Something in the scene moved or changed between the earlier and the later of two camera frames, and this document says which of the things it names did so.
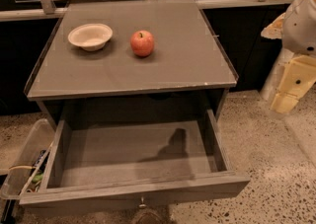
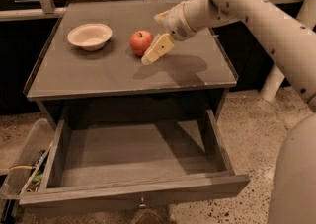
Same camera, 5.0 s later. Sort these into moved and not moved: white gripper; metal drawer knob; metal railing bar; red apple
Moved: white gripper
Not moved: metal railing bar; metal drawer knob; red apple
